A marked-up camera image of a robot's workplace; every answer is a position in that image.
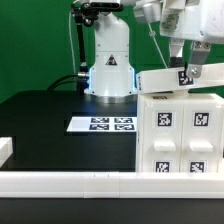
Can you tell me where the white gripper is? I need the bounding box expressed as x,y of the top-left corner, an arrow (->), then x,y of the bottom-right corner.
160,0 -> 224,78

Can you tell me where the white cabinet top box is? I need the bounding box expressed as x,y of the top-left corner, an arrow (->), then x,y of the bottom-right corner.
137,63 -> 224,94

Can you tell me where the white cabinet body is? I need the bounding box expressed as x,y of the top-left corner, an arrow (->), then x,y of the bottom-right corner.
136,93 -> 224,172

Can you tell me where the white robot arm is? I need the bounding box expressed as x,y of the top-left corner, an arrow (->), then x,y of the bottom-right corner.
71,0 -> 224,103

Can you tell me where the white marker base sheet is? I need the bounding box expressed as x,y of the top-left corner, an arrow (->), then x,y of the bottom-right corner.
67,116 -> 137,133

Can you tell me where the white U-shaped fence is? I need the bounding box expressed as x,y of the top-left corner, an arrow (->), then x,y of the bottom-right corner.
0,137 -> 224,199

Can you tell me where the white thin cable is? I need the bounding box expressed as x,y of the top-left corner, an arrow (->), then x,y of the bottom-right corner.
146,21 -> 169,70

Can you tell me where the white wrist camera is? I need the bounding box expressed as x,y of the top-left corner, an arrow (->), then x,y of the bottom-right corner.
134,0 -> 161,23

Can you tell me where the black cable bundle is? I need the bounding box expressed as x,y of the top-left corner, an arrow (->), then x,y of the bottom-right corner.
46,73 -> 88,92

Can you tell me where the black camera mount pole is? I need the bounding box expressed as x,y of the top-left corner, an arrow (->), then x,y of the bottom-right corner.
71,3 -> 97,72

